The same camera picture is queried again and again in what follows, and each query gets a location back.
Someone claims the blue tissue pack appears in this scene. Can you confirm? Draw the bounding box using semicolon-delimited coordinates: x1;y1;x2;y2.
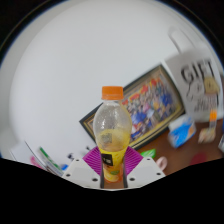
167;114;197;149

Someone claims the orange juice bottle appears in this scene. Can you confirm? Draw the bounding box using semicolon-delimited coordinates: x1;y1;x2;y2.
92;85;133;184

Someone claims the white printed paper bag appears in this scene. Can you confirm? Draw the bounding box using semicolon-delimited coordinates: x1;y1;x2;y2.
164;26;224;124

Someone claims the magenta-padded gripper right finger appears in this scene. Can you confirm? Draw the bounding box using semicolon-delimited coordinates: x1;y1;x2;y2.
122;146;166;190

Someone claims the pink mug with yellow dots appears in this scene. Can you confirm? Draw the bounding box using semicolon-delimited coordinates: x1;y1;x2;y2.
155;155;168;170

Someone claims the framed group picture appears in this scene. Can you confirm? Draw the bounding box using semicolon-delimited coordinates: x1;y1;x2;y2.
79;64;186;151

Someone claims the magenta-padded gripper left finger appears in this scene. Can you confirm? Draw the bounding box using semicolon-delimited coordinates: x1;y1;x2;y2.
62;146;104;190

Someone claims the dark blue pump bottle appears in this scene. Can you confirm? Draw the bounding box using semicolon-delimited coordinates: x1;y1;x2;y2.
61;152;76;171

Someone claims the green soap bar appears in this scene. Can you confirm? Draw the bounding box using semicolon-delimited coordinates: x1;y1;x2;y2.
139;148;158;159

